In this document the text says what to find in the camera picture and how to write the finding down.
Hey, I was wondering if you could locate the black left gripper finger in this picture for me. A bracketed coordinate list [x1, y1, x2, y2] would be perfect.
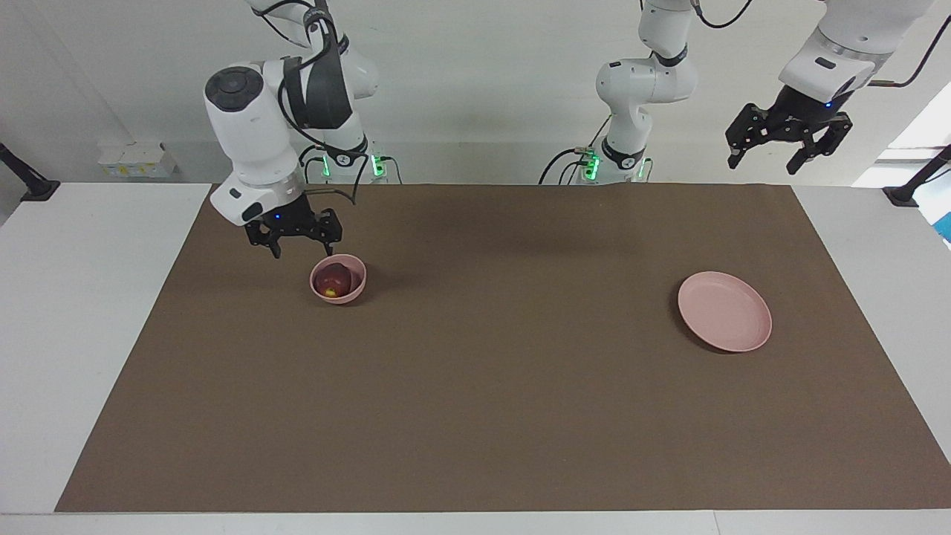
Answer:
[785, 111, 854, 177]
[725, 103, 767, 171]

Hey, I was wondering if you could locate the dark red apple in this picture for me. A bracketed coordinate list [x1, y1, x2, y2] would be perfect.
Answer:
[314, 263, 354, 300]

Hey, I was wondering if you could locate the pink bowl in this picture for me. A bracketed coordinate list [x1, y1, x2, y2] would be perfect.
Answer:
[309, 253, 368, 306]

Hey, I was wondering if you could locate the pink plate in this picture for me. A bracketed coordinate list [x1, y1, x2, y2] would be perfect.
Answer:
[677, 270, 773, 354]

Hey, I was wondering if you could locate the white cardboard box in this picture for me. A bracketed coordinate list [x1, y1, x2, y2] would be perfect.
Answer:
[97, 140, 178, 180]

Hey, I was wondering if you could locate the brown table mat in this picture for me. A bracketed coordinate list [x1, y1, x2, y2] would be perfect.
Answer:
[54, 183, 951, 513]

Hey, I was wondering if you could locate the black camera stand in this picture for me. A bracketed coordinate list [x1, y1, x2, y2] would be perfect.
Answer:
[0, 142, 61, 204]
[882, 144, 951, 208]

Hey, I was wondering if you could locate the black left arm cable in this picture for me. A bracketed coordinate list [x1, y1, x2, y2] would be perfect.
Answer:
[689, 0, 951, 89]

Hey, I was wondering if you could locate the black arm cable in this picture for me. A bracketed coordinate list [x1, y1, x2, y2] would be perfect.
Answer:
[689, 0, 951, 89]
[253, 0, 372, 207]

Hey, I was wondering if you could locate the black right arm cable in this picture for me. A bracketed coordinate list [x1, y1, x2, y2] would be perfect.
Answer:
[253, 0, 372, 207]

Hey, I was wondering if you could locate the black base cable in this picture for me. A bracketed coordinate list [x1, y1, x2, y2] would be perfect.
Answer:
[538, 146, 597, 186]

